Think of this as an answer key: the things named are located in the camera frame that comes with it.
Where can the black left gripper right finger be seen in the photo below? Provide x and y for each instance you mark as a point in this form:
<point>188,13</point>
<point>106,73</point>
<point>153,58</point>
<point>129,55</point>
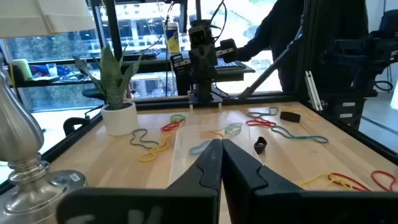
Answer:
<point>280,205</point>

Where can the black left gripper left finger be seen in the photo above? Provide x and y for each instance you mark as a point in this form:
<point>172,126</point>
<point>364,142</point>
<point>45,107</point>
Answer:
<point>186,202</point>

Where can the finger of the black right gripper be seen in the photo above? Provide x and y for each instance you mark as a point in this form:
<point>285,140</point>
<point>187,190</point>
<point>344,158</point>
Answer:
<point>207,63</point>
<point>199,63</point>

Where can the blue rubber band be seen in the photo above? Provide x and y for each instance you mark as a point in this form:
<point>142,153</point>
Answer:
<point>191,151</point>

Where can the green rubber band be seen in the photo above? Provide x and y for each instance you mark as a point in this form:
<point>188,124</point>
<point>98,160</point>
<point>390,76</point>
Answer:
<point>233,129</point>
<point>178,115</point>

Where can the grey-blue rubber band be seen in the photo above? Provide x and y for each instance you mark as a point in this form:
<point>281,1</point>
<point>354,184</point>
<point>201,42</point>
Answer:
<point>144,145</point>

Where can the long teal rubber band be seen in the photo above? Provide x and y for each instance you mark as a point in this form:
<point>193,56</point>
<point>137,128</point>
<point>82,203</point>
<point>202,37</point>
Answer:
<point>306,137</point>

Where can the long red rubber band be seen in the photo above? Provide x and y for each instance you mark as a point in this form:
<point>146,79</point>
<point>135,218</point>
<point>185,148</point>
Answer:
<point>374,178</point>

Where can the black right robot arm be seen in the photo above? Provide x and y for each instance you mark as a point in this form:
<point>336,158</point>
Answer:
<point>203,89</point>

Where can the black keyboard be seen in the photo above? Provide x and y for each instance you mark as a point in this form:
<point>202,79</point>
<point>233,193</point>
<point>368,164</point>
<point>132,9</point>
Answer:
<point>230,64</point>

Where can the white bottle with label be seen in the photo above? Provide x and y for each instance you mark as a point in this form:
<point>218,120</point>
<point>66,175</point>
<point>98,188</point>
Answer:
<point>172,37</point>

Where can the black desk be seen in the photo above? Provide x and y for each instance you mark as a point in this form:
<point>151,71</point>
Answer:
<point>149,65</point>

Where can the person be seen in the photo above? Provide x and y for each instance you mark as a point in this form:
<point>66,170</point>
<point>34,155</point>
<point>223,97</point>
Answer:
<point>280,31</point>

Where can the black pole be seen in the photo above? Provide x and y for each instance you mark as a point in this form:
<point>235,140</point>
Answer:
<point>112,28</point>

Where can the snake plant in white pot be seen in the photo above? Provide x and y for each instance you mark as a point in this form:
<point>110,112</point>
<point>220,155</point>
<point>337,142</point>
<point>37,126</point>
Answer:
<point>119,119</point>

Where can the silver aluminium bar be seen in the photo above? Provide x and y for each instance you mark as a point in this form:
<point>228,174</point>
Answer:
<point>311,90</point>
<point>316,90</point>

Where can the black equipment stand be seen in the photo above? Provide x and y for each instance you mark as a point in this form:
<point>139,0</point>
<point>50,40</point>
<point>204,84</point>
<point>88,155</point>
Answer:
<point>348,105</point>

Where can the blue and red package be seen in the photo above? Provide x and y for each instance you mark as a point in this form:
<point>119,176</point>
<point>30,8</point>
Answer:
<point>63,71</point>

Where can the black office chair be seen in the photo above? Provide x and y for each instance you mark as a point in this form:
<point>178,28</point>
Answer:
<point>73,124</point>

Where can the clear plastic cup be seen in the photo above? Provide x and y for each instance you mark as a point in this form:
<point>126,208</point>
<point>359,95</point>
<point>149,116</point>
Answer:
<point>52,70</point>

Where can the black side shelf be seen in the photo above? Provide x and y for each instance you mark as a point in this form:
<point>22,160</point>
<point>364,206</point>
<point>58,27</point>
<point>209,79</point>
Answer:
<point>34,81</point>

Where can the yellow-green cylinder container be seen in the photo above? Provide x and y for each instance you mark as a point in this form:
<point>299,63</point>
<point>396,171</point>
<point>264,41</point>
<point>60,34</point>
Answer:
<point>21,70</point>

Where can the silver lamp with white shade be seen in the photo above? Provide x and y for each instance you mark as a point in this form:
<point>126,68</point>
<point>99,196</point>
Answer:
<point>18,133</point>

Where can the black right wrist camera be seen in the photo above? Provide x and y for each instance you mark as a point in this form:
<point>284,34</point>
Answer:
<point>199,34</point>

